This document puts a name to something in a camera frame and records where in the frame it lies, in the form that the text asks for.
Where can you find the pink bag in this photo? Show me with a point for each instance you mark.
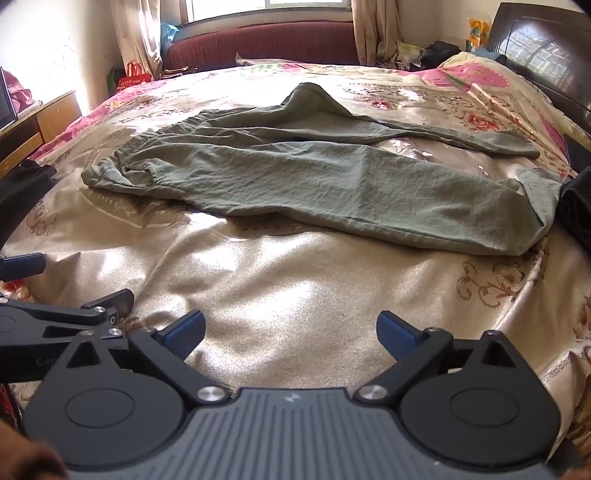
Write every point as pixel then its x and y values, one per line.
pixel 21 94

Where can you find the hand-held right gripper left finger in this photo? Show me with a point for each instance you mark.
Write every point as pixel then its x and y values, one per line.
pixel 184 332

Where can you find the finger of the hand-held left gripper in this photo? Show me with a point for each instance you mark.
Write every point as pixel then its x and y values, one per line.
pixel 23 266
pixel 116 302

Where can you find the dark wooden headboard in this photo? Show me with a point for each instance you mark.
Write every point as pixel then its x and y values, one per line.
pixel 531 46

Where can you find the dark red sofa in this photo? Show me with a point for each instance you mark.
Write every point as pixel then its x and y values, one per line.
pixel 258 41

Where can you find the blue plastic bag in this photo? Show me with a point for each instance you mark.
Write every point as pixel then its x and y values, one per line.
pixel 168 33

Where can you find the floral satin bedspread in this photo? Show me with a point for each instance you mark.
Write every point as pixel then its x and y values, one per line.
pixel 277 286

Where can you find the green pants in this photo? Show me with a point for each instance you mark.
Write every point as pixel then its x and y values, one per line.
pixel 323 184

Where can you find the green bag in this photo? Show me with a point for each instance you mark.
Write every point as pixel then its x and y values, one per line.
pixel 112 79

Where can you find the red bag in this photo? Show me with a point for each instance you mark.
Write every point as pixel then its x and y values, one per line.
pixel 134 77

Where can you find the black clothes pile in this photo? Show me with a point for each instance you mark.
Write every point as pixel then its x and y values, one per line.
pixel 438 54

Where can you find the beige curtain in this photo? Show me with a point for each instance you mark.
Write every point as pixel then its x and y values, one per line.
pixel 369 32
pixel 134 37

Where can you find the yellow packet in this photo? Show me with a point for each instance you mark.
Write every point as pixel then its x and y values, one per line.
pixel 477 32

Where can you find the wooden cabinet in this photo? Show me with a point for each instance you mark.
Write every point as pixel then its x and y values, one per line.
pixel 51 115

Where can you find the light crumpled cloth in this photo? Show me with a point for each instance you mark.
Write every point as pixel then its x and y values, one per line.
pixel 406 51

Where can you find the window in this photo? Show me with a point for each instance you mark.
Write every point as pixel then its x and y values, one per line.
pixel 231 7

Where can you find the brown fuzzy cloth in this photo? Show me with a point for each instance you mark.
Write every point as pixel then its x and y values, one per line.
pixel 25 450

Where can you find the black television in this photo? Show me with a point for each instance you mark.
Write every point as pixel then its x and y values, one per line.
pixel 7 101

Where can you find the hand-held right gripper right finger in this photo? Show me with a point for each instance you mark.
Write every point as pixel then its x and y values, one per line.
pixel 392 333

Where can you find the black mesh cloth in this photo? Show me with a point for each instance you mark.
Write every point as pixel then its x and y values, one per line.
pixel 577 207

